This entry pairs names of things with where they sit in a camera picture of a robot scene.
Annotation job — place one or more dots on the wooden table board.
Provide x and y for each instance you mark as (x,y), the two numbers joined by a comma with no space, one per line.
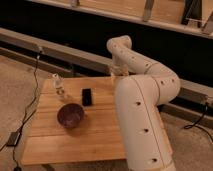
(98,136)

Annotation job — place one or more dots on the dark purple ceramic bowl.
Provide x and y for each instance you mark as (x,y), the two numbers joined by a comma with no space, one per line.
(70,115)

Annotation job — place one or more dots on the small black box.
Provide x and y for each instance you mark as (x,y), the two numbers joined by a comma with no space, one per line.
(86,97)

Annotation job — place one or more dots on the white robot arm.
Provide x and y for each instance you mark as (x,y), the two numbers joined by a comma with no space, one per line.
(137,98)

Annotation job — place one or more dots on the black power adapter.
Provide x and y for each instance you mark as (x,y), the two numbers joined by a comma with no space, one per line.
(13,139)

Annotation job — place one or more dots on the clear plastic bottle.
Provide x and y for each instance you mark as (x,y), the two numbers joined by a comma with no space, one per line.
(58,85)

